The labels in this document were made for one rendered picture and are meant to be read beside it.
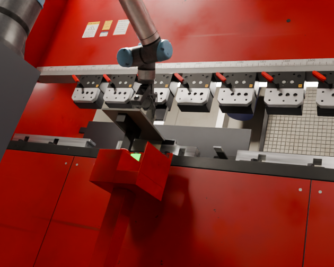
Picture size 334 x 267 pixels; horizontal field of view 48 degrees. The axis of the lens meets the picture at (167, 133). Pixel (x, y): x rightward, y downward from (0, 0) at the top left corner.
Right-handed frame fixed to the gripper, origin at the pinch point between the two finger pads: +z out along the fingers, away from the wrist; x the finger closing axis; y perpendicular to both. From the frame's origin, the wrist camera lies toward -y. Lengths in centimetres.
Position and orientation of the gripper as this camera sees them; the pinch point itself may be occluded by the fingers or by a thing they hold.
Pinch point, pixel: (143, 126)
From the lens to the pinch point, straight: 164.4
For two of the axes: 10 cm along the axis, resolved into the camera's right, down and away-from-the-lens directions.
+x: -9.4, -1.2, 3.1
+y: 3.3, -2.3, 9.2
